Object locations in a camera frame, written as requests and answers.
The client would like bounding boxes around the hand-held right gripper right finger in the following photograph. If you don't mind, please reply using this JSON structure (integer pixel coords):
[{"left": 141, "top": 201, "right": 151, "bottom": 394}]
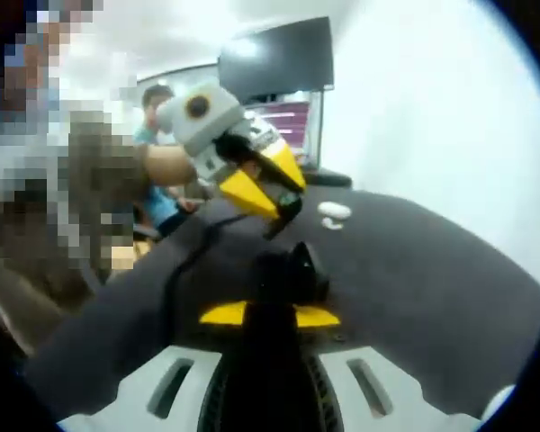
[{"left": 269, "top": 305, "right": 482, "bottom": 432}]

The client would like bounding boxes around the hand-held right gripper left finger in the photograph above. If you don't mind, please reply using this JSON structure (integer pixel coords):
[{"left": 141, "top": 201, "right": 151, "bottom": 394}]
[{"left": 56, "top": 301, "right": 271, "bottom": 432}]

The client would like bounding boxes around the black earphone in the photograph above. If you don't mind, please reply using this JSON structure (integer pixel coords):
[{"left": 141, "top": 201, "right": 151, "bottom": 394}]
[{"left": 263, "top": 191, "right": 303, "bottom": 240}]

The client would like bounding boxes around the white charging case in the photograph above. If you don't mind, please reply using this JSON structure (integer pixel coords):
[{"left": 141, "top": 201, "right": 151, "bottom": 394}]
[{"left": 318, "top": 201, "right": 353, "bottom": 217}]

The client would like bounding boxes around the black charging case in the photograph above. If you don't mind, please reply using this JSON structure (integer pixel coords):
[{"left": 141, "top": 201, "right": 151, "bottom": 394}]
[{"left": 255, "top": 241, "right": 330, "bottom": 310}]

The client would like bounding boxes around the laptop with purple screen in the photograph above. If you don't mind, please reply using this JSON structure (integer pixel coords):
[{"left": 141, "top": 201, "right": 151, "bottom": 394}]
[{"left": 240, "top": 87, "right": 353, "bottom": 186}]

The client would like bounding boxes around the black monitor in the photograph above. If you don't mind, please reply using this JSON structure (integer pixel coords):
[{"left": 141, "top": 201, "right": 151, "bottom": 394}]
[{"left": 216, "top": 16, "right": 334, "bottom": 98}]

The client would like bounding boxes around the black table mat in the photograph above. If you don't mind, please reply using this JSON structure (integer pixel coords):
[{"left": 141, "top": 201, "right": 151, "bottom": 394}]
[{"left": 24, "top": 188, "right": 540, "bottom": 422}]

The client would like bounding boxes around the black cable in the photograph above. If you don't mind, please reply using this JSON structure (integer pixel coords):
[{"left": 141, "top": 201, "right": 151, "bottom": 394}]
[{"left": 166, "top": 214, "right": 239, "bottom": 338}]

